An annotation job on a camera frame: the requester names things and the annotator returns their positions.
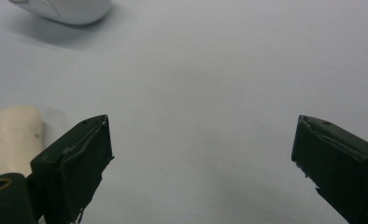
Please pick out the white computer mouse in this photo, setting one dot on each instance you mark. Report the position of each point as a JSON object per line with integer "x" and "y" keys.
{"x": 67, "y": 9}

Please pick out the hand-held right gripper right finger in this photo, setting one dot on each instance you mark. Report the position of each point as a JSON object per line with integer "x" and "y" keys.
{"x": 337, "y": 165}

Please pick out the cream cylindrical roll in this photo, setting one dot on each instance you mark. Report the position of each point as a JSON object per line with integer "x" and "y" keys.
{"x": 11, "y": 140}

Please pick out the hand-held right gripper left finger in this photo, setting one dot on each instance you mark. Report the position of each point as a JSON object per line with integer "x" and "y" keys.
{"x": 76, "y": 168}

